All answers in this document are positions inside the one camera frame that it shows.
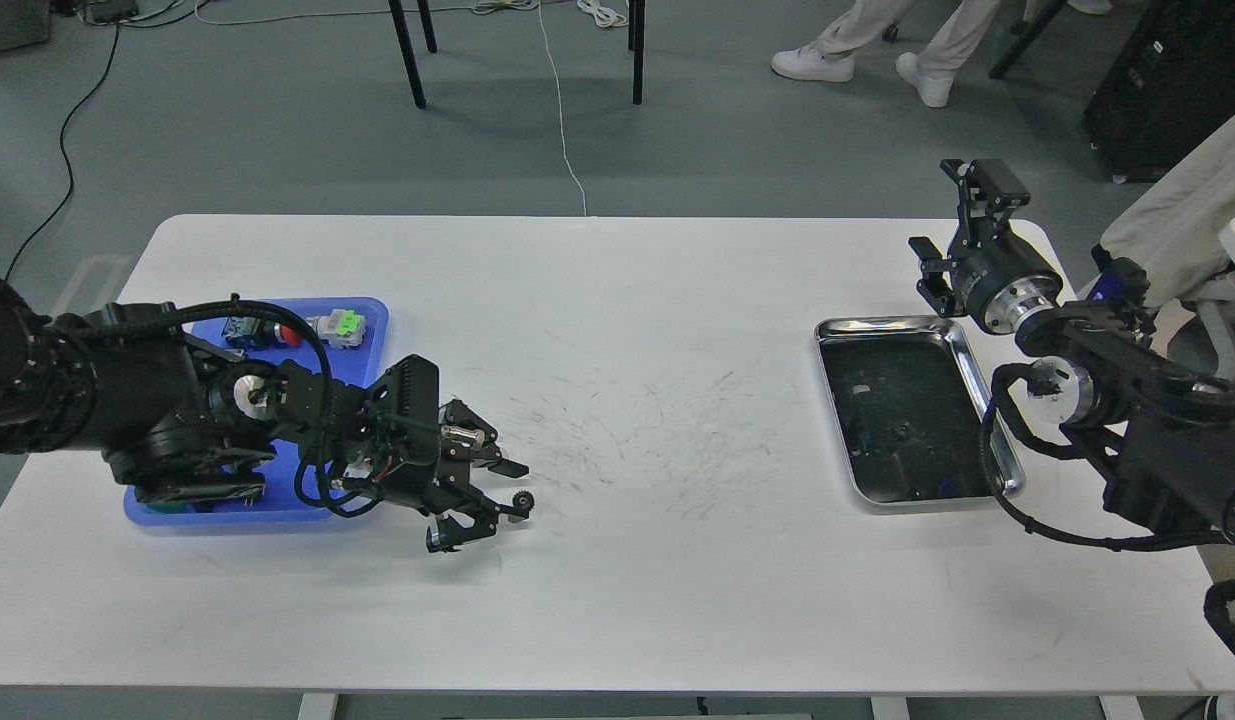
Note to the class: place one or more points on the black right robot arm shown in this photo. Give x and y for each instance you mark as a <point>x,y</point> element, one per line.
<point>1161,436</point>

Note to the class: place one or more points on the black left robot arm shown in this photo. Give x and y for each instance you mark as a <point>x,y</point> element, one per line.
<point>185,404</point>

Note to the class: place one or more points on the red pushbutton switch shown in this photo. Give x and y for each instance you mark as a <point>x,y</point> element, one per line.
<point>248,333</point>

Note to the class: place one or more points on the steel tray with black mat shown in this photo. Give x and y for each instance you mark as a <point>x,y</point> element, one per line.
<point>909,400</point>

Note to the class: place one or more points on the small black gear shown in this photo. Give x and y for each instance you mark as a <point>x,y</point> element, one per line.
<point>521,506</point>

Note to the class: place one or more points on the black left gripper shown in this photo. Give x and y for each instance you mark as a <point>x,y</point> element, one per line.
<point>417,454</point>

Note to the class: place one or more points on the black chair legs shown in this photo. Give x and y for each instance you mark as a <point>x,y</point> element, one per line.
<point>500,64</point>

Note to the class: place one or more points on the green pushbutton switch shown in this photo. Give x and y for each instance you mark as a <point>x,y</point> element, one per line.
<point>168,507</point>

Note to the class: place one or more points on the beige cloth cover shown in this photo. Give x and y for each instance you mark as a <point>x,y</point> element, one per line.
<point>1172,230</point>

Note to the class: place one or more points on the green and white switch block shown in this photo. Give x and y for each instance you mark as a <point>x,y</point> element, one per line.
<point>340,328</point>

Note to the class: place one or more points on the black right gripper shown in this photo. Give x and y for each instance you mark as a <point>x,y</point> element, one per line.
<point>995,281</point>

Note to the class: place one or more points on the black equipment case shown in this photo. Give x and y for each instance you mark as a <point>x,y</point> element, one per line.
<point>1170,88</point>

